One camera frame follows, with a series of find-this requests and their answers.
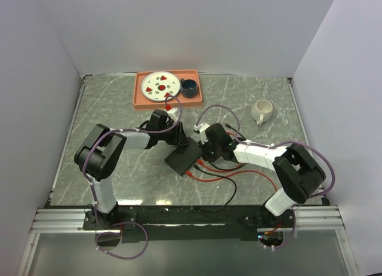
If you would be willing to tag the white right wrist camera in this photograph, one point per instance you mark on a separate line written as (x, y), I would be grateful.
(200, 129)

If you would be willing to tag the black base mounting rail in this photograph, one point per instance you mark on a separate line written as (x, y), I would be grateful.
(154, 223)

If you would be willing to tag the salmon pink tray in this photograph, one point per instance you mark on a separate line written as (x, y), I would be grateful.
(142, 103)

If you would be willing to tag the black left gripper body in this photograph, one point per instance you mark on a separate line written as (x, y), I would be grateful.
(173, 135)

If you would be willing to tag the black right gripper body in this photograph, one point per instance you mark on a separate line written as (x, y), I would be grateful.
(210, 152)

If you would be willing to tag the dark blue mug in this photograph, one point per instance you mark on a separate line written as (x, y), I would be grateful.
(188, 88)

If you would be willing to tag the white strawberry pattern plate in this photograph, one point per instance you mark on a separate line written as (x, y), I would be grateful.
(157, 86)

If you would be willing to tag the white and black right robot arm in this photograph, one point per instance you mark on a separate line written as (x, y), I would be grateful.
(299, 174)

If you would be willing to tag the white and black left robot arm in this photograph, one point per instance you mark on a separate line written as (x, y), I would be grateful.
(99, 154)

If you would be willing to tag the black network switch box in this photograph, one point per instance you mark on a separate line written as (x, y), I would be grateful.
(183, 157)

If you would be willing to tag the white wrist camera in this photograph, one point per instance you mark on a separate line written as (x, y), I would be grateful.
(174, 114)
(200, 129)

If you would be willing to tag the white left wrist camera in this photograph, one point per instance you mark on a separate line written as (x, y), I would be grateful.
(174, 114)

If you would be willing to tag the white ceramic mug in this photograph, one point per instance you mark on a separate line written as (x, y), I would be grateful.
(261, 111)

